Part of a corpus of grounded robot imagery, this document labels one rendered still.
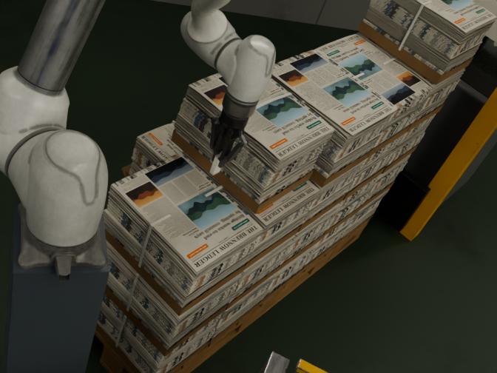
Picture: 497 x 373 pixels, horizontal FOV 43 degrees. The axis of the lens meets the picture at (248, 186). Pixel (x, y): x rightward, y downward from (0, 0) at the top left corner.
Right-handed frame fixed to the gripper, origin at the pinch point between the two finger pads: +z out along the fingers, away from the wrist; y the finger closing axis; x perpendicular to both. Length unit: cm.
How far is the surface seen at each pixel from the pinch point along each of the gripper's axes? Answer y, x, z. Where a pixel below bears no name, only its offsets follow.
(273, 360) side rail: -49, 23, 16
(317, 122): -9.0, -32.0, -10.0
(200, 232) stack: -9.6, 12.0, 13.2
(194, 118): 17.3, -6.8, -1.0
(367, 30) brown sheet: 15, -94, -13
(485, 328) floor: -92, -132, 96
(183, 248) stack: -11.0, 20.0, 13.2
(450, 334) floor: -81, -113, 96
